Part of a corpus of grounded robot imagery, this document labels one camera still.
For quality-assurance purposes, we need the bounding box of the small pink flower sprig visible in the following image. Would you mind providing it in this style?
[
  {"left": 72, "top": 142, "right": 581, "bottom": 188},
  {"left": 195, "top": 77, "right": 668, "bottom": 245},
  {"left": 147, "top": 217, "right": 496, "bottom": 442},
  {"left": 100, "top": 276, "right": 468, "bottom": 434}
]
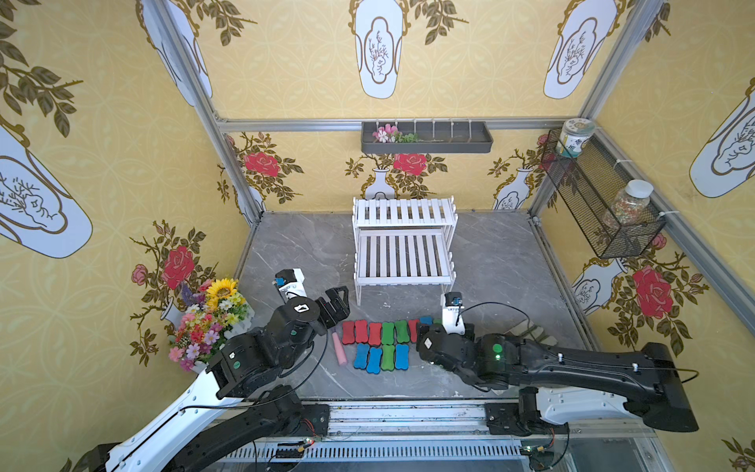
[{"left": 373, "top": 124, "right": 419, "bottom": 144}]

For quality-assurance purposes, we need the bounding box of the grey work glove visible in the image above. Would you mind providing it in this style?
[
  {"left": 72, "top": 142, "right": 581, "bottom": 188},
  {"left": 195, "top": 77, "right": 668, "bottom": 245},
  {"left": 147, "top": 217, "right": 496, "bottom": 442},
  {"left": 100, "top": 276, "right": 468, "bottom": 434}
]
[{"left": 508, "top": 321, "right": 558, "bottom": 346}]

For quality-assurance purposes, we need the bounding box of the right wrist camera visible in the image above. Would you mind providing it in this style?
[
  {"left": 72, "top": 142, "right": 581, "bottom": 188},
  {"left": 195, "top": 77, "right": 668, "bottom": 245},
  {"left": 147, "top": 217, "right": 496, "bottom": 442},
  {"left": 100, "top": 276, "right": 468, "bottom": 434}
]
[{"left": 442, "top": 291, "right": 466, "bottom": 336}]

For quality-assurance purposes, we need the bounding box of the dark grey wall tray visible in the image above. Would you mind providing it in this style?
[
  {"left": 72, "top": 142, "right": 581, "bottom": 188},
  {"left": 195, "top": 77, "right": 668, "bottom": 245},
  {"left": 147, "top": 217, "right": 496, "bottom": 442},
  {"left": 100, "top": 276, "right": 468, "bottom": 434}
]
[{"left": 361, "top": 119, "right": 494, "bottom": 155}]

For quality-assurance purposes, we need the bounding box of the red eraser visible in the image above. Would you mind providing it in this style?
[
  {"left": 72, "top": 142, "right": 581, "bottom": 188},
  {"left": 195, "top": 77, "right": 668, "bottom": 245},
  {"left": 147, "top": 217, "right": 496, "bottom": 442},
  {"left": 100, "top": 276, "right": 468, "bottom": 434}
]
[
  {"left": 408, "top": 320, "right": 419, "bottom": 343},
  {"left": 354, "top": 320, "right": 369, "bottom": 344},
  {"left": 341, "top": 321, "right": 356, "bottom": 345},
  {"left": 368, "top": 323, "right": 383, "bottom": 347}
]

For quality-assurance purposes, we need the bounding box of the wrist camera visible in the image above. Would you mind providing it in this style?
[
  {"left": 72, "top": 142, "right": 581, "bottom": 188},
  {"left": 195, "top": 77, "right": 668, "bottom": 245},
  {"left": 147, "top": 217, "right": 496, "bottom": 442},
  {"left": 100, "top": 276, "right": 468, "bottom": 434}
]
[
  {"left": 273, "top": 267, "right": 307, "bottom": 303},
  {"left": 442, "top": 291, "right": 466, "bottom": 336}
]

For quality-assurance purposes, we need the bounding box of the white slotted cable duct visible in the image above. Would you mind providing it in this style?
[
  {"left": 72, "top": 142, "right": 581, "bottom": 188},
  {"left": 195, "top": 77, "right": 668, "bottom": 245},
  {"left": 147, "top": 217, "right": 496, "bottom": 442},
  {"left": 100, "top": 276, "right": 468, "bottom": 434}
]
[{"left": 220, "top": 439, "right": 524, "bottom": 465}]

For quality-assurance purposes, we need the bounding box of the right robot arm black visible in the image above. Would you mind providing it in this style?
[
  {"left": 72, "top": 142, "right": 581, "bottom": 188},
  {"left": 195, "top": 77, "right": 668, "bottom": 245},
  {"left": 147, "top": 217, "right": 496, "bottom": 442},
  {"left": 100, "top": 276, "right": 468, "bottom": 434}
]
[{"left": 417, "top": 324, "right": 699, "bottom": 436}]

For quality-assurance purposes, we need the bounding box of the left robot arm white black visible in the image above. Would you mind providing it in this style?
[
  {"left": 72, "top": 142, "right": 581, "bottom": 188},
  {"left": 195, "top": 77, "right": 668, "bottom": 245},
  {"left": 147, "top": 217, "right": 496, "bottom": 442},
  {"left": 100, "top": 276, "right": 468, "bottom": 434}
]
[{"left": 64, "top": 286, "right": 350, "bottom": 471}]

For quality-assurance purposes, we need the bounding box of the clear jar white lid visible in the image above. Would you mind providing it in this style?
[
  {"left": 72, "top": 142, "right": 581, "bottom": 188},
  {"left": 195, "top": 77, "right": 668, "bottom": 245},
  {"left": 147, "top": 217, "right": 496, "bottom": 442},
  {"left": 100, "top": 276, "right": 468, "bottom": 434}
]
[{"left": 603, "top": 179, "right": 654, "bottom": 229}]

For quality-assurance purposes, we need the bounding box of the green eraser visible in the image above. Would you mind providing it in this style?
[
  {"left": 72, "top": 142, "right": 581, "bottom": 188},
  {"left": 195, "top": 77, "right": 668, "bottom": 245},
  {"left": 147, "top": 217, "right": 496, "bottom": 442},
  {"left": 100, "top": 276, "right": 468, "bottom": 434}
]
[
  {"left": 381, "top": 345, "right": 395, "bottom": 372},
  {"left": 394, "top": 320, "right": 411, "bottom": 344},
  {"left": 381, "top": 322, "right": 395, "bottom": 346}
]

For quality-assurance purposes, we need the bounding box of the black wire wall basket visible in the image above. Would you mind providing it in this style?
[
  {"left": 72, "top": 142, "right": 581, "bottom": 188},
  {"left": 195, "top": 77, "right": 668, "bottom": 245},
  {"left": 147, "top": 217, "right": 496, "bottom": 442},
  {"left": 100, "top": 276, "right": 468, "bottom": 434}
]
[{"left": 542, "top": 129, "right": 667, "bottom": 259}]

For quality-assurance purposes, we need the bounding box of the purple garden fork pink handle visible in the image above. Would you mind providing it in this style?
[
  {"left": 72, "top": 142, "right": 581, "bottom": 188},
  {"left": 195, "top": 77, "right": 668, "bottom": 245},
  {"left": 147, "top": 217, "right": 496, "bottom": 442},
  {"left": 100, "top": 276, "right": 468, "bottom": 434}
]
[{"left": 331, "top": 332, "right": 348, "bottom": 366}]

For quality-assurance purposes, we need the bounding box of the flower arrangement white fence planter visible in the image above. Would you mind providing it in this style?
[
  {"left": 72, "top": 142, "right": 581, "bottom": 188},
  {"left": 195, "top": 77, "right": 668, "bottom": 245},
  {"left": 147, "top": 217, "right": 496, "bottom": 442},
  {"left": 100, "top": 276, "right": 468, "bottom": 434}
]
[{"left": 168, "top": 278, "right": 255, "bottom": 373}]

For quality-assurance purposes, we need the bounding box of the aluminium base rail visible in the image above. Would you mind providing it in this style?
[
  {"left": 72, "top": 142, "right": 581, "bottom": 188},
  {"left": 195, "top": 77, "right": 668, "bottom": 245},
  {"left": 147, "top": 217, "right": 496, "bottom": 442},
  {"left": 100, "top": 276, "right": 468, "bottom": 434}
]
[{"left": 158, "top": 400, "right": 656, "bottom": 443}]

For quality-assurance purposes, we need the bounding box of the white two-tier slatted shelf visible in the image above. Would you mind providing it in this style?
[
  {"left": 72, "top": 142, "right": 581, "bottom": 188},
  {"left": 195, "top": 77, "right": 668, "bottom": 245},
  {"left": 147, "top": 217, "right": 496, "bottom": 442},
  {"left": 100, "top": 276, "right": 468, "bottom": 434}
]
[{"left": 352, "top": 197, "right": 458, "bottom": 303}]

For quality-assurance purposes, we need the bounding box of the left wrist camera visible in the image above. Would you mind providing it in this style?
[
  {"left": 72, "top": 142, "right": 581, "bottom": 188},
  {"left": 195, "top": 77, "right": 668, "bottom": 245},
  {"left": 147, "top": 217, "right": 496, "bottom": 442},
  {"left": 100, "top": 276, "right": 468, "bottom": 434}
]
[{"left": 273, "top": 267, "right": 307, "bottom": 303}]

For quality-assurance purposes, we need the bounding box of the jar with green label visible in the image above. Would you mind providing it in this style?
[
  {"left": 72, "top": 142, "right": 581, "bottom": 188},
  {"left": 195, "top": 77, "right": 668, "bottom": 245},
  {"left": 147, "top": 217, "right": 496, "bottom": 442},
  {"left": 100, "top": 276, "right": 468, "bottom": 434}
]
[{"left": 556, "top": 118, "right": 596, "bottom": 159}]

